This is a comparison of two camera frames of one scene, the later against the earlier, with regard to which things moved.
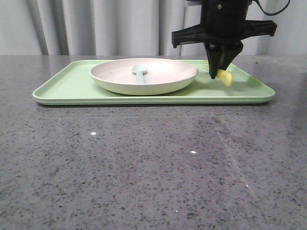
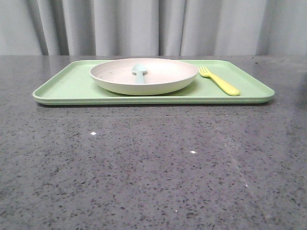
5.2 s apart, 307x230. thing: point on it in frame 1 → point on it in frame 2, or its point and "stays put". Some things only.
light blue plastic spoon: [139, 70] stays put
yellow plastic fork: [222, 75] → [204, 72]
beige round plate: [143, 76] stays put
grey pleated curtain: [131, 28] stays put
